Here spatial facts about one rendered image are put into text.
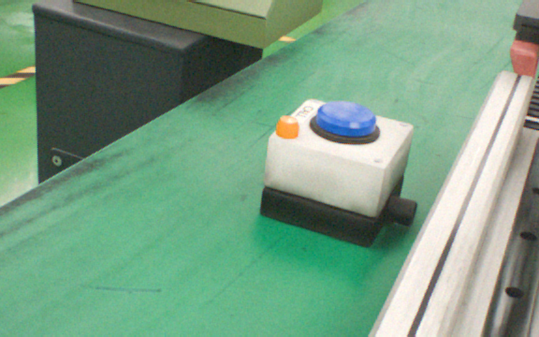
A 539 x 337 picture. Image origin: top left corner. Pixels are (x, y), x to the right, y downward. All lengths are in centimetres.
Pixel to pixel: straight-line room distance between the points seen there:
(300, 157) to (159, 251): 11
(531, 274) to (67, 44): 64
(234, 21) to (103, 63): 16
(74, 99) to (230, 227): 46
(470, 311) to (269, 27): 50
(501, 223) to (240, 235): 16
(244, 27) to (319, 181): 37
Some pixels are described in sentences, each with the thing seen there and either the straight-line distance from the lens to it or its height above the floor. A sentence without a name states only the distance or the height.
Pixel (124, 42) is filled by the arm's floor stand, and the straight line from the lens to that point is 90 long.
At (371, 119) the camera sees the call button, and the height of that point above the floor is 85.
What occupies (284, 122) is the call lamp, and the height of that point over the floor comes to 85.
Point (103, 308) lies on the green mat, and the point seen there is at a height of 78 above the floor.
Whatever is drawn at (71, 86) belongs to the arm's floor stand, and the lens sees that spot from 97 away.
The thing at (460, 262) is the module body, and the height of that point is 86.
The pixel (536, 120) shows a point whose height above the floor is 81.
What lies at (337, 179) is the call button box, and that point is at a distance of 53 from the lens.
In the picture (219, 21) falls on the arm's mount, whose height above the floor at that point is 80.
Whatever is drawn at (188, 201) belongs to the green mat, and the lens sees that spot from 57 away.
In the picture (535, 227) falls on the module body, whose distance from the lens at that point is 49.
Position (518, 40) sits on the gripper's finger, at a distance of 71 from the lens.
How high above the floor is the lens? 107
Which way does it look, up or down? 27 degrees down
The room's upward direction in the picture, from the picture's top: 7 degrees clockwise
